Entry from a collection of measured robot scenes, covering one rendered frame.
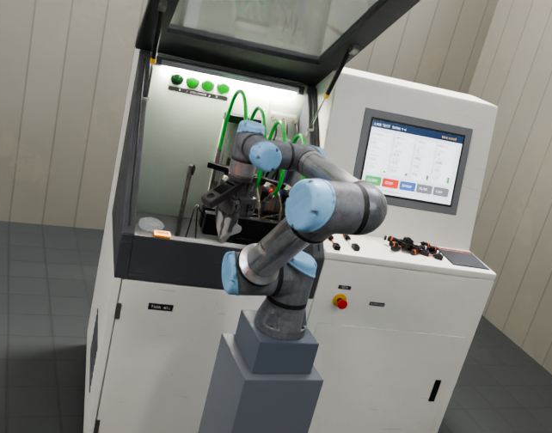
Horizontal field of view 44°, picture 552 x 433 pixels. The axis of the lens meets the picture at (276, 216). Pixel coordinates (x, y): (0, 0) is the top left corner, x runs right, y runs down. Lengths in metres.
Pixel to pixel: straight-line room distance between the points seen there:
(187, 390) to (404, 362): 0.84
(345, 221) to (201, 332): 1.08
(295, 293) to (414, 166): 1.02
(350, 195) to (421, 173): 1.28
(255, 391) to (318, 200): 0.68
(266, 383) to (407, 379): 0.99
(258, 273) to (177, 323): 0.72
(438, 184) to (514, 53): 2.46
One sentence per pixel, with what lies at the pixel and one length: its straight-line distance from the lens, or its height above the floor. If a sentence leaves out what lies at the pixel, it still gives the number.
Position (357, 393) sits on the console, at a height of 0.41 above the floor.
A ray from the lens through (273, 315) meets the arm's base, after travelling 1.91.
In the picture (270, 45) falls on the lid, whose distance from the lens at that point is 2.52.
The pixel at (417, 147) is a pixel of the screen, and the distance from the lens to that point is 2.73.
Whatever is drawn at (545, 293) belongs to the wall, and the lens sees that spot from 4.60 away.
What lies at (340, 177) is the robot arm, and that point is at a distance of 1.68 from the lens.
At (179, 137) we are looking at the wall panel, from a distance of 2.71.
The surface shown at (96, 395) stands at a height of 0.33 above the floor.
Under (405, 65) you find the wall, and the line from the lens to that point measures 5.08.
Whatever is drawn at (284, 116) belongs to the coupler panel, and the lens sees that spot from 2.76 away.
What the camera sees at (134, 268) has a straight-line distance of 2.30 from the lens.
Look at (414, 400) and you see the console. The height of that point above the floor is 0.40.
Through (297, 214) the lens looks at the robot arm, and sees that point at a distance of 1.48.
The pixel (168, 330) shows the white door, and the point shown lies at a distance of 2.42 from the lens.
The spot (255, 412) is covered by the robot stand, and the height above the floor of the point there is 0.69.
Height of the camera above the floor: 1.81
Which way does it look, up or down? 19 degrees down
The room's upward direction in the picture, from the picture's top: 14 degrees clockwise
